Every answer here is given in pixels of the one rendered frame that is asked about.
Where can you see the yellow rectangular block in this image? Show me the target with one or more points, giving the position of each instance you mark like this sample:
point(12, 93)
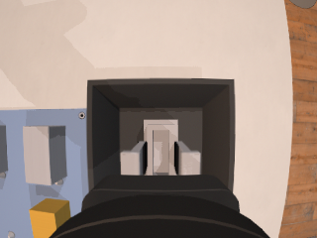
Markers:
point(48, 215)

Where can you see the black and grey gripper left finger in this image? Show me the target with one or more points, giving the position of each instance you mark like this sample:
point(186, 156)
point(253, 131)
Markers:
point(135, 162)

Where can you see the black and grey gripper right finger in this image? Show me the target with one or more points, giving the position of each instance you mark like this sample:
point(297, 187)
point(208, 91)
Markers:
point(186, 162)

